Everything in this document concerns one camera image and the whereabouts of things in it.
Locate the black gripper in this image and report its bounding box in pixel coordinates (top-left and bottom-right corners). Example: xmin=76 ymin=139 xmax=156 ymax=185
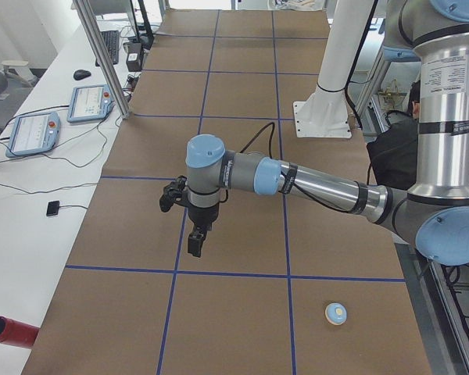
xmin=188 ymin=203 xmax=220 ymax=257

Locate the near blue teach pendant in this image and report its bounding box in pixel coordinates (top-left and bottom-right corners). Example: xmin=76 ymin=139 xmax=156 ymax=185
xmin=5 ymin=112 xmax=61 ymax=158

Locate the blue teach pendant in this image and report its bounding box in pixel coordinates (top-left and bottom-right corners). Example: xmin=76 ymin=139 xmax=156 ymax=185
xmin=67 ymin=84 xmax=114 ymax=123
xmin=5 ymin=112 xmax=61 ymax=158

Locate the black power adapter box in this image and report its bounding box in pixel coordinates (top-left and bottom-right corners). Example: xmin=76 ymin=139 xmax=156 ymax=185
xmin=126 ymin=43 xmax=144 ymax=72

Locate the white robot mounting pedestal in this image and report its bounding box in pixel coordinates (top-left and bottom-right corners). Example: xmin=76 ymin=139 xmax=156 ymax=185
xmin=293 ymin=0 xmax=377 ymax=139

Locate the red cylinder tube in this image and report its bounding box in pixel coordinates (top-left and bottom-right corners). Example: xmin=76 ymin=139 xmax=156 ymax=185
xmin=0 ymin=316 xmax=39 ymax=349

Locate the aluminium frame post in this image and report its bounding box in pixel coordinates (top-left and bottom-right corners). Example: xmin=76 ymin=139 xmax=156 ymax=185
xmin=72 ymin=0 xmax=131 ymax=120

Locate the black computer mouse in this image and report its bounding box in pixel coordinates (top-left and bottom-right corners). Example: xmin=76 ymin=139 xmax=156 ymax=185
xmin=73 ymin=70 xmax=91 ymax=81

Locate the black office chair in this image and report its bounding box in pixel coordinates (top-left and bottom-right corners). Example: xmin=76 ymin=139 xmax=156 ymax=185
xmin=367 ymin=118 xmax=418 ymax=191

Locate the black keyboard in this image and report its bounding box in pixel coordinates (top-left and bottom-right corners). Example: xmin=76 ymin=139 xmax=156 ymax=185
xmin=101 ymin=30 xmax=120 ymax=65

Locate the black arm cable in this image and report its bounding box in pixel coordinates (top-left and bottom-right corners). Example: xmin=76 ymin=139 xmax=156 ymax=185
xmin=218 ymin=121 xmax=277 ymax=204

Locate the small black square puck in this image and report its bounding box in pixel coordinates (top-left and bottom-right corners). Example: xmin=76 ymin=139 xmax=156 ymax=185
xmin=46 ymin=200 xmax=60 ymax=217

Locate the blue and cream call bell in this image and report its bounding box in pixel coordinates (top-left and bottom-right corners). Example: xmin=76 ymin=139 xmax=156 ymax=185
xmin=324 ymin=302 xmax=348 ymax=326

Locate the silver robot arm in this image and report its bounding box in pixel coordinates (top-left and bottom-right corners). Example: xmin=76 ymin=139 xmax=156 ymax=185
xmin=184 ymin=1 xmax=469 ymax=266

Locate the far blue teach pendant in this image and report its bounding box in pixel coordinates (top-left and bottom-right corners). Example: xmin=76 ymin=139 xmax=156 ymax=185
xmin=67 ymin=84 xmax=114 ymax=123

